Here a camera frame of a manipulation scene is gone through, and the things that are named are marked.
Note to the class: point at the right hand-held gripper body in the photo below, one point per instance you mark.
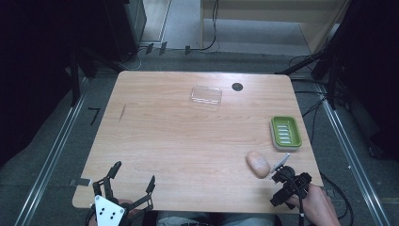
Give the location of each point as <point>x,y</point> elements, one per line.
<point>290,185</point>

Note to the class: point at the clear plastic container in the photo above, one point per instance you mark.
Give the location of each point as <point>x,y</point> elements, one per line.
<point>206,94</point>

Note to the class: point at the grey tape strip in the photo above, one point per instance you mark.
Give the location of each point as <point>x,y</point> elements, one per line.
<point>80,182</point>

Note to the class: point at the black tripod stand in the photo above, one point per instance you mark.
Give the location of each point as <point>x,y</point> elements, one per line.
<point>326,62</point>

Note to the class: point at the metal floor rail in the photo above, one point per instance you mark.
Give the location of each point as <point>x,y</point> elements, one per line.
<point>354,163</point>
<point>50,157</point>

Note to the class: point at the green soap dish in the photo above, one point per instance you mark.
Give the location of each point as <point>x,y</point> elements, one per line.
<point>285,133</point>

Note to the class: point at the black floor tape mark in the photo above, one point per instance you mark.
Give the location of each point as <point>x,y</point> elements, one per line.
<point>94,113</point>

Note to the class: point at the black table grommet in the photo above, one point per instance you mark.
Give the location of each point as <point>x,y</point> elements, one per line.
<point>237,87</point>

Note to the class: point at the person's left hand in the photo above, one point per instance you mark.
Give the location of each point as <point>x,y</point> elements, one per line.
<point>123,201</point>

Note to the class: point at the black metal stand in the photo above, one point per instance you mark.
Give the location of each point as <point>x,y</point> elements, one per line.
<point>74,81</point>

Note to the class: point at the black cabinet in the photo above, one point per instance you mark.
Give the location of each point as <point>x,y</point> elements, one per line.
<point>125,25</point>

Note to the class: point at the person's right hand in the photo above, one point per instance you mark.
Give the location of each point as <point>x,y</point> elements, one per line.
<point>318,204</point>

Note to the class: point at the light wooden furniture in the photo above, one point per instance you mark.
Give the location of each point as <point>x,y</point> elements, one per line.
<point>269,8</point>

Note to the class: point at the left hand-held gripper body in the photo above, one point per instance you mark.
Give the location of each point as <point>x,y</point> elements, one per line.
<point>108,213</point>

